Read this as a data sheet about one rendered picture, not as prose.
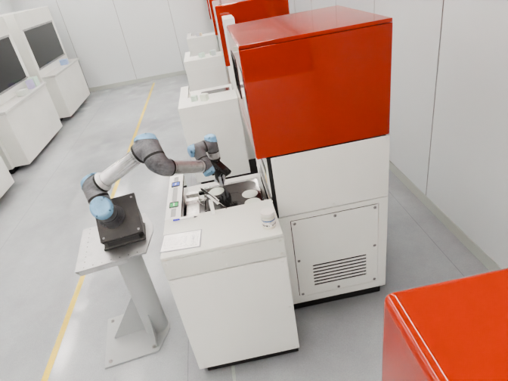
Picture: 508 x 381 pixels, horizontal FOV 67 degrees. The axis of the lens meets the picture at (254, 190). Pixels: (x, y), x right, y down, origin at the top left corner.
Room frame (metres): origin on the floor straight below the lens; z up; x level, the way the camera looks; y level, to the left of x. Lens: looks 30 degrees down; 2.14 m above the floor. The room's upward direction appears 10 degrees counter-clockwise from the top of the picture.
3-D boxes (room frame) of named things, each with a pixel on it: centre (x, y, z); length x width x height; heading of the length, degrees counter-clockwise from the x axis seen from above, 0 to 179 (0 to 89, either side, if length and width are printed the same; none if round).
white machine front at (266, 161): (2.28, -0.08, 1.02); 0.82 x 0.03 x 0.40; 3
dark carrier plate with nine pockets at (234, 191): (2.08, 0.13, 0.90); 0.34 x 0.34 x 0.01; 3
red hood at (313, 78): (2.30, -0.40, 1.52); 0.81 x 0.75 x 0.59; 3
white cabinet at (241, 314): (2.00, 0.23, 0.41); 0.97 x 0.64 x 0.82; 3
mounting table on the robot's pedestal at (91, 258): (1.96, 0.88, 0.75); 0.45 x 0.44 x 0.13; 101
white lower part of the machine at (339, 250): (2.30, -0.42, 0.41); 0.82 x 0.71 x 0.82; 3
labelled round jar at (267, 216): (1.61, -0.05, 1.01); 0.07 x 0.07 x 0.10
